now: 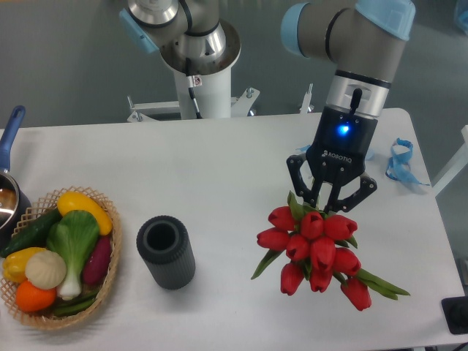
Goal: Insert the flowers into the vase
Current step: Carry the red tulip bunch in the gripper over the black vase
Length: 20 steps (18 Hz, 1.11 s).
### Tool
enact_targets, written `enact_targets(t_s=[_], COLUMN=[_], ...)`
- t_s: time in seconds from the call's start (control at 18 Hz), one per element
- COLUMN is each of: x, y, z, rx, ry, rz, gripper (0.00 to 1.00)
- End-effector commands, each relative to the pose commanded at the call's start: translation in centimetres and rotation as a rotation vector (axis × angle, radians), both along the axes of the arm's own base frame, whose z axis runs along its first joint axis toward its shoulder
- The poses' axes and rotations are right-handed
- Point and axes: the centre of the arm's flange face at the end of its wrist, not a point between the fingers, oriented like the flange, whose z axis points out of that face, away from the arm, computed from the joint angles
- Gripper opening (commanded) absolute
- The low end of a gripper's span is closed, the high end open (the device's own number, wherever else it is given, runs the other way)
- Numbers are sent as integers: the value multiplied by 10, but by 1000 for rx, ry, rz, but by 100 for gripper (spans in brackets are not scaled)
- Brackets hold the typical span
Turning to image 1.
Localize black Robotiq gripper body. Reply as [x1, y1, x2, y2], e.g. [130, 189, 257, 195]
[306, 107, 377, 184]

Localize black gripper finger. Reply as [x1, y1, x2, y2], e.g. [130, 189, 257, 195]
[326, 167, 377, 214]
[286, 154, 329, 208]

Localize red tulip bouquet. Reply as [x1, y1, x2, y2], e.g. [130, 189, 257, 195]
[251, 193, 410, 311]

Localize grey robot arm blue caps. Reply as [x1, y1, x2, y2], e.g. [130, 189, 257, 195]
[119, 1, 415, 213]

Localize dark grey ribbed vase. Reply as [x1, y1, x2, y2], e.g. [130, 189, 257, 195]
[136, 215, 196, 290]

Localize blue face mask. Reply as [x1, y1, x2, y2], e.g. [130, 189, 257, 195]
[385, 137, 429, 186]

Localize black device at edge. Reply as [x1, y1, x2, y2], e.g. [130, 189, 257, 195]
[441, 296, 467, 335]

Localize purple sweet potato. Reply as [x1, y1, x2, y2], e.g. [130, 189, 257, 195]
[82, 236, 112, 285]

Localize green bok choy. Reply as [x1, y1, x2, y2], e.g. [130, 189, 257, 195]
[46, 210, 99, 301]

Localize woven wicker basket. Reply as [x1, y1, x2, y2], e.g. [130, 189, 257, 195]
[1, 186, 122, 331]

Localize cream white garlic bulb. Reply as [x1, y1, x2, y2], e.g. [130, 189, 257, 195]
[25, 250, 67, 290]

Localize green bean pods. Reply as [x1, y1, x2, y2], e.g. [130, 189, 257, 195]
[52, 290, 98, 317]

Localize dark green cucumber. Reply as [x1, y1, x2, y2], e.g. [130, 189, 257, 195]
[1, 208, 61, 258]

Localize orange fruit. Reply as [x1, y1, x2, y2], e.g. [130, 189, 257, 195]
[15, 281, 56, 312]

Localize yellow bell pepper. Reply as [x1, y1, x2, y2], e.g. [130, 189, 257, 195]
[2, 247, 46, 284]

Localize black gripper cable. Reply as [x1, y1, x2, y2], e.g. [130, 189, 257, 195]
[349, 88, 363, 117]

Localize white metal frame right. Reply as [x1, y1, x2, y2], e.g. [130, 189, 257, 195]
[432, 125, 467, 196]

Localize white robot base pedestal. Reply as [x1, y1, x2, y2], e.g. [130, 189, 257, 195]
[127, 69, 260, 122]

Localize blue handled saucepan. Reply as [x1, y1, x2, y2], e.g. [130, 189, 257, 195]
[1, 105, 31, 249]

